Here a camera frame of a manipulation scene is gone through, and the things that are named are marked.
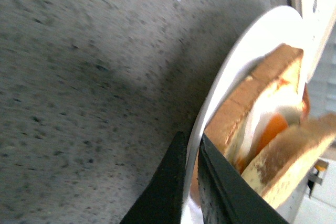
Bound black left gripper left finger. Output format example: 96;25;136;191
121;131;187;223

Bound fried egg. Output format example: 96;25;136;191
232;87;310;173

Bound bread slice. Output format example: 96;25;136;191
204;44;303;162
242;113;335;209

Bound white round plate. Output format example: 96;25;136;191
181;6;308;223

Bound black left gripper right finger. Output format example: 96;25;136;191
198;135;287;223

